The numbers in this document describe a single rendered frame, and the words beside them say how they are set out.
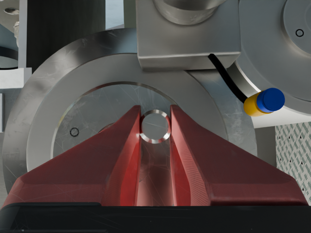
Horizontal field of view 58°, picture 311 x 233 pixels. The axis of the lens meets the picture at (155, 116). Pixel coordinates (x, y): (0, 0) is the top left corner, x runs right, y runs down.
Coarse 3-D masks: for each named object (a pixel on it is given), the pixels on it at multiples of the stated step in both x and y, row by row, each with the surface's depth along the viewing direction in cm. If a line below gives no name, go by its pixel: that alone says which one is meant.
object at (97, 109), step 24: (96, 96) 14; (120, 96) 14; (144, 96) 14; (72, 120) 14; (96, 120) 14; (72, 144) 14; (144, 144) 15; (168, 144) 14; (144, 168) 14; (168, 168) 14; (144, 192) 14; (168, 192) 14
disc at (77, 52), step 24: (72, 48) 17; (96, 48) 17; (120, 48) 17; (48, 72) 17; (192, 72) 16; (216, 72) 16; (24, 96) 17; (216, 96) 16; (24, 120) 16; (240, 120) 16; (24, 144) 16; (240, 144) 16; (24, 168) 16
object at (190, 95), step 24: (72, 72) 16; (96, 72) 16; (120, 72) 16; (144, 72) 16; (168, 72) 16; (48, 96) 16; (72, 96) 16; (168, 96) 16; (192, 96) 16; (48, 120) 16; (216, 120) 16; (48, 144) 16
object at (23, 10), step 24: (24, 0) 18; (48, 0) 21; (72, 0) 26; (96, 0) 36; (24, 24) 17; (48, 24) 21; (72, 24) 26; (96, 24) 36; (24, 48) 17; (48, 48) 21
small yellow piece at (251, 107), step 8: (208, 56) 13; (216, 56) 13; (216, 64) 13; (224, 72) 13; (224, 80) 13; (232, 80) 13; (232, 88) 13; (272, 88) 10; (240, 96) 12; (256, 96) 10; (264, 96) 10; (272, 96) 10; (280, 96) 10; (248, 104) 11; (256, 104) 10; (264, 104) 10; (272, 104) 10; (280, 104) 10; (248, 112) 12; (256, 112) 11; (264, 112) 10
